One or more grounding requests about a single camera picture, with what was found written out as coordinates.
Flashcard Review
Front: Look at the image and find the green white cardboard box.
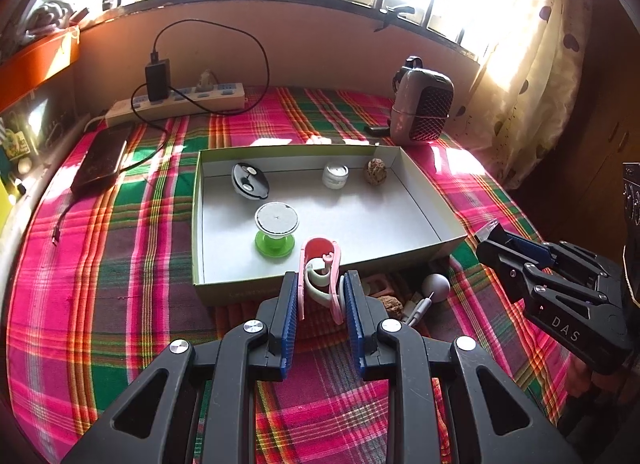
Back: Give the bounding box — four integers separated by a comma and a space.
192, 145, 468, 307

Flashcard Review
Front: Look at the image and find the holey brown nut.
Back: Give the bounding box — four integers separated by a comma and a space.
363, 159, 390, 186

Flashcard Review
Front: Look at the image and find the potted plant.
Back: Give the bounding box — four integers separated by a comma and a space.
20, 0, 91, 44

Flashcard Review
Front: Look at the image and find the brown walnut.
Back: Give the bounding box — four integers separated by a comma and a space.
377, 294, 405, 321

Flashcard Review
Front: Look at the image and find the white power strip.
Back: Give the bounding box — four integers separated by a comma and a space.
106, 82, 247, 127

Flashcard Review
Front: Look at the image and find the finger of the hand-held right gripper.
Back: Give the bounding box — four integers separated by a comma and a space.
500, 230, 619, 291
476, 239, 604, 317

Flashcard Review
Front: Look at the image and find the black charger cable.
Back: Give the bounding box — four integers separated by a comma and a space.
120, 20, 271, 175

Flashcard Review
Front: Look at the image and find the green white spool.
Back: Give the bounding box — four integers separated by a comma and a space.
254, 202, 300, 258

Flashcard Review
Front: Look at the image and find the white egg-shaped object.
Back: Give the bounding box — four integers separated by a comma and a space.
421, 274, 451, 303

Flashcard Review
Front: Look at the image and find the black window latch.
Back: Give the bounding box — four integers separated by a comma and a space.
375, 6, 416, 32

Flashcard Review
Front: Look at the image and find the cream dotted curtain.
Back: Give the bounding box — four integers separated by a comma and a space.
465, 0, 596, 189

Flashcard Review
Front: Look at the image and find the pink plastic clip holder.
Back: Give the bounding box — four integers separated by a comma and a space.
298, 238, 346, 323

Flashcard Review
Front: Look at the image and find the pink toy toilet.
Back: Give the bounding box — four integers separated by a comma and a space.
360, 276, 396, 297

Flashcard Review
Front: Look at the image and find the black charger adapter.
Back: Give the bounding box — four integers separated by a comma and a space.
145, 60, 171, 102

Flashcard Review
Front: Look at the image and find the white USB adapter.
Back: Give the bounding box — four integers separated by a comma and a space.
402, 296, 433, 327

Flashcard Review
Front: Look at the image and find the black round disc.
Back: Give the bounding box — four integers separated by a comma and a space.
231, 162, 271, 202

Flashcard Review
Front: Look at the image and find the black smartphone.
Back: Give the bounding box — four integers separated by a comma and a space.
70, 125, 136, 195

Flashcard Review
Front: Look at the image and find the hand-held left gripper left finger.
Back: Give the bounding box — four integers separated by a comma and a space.
60, 271, 302, 464

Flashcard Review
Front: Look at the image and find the dark patterned box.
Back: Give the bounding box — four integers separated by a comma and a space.
621, 161, 640, 302

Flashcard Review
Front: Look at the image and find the grey mesh speaker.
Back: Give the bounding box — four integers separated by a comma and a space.
390, 56, 456, 146

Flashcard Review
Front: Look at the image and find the orange shelf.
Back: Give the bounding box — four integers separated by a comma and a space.
0, 26, 82, 114

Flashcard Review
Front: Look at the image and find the green yellow card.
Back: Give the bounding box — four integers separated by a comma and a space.
0, 129, 31, 159

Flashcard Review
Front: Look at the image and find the white round jar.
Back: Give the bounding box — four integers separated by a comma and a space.
321, 164, 349, 189

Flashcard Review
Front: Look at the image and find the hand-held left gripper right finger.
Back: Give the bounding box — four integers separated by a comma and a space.
342, 270, 583, 464

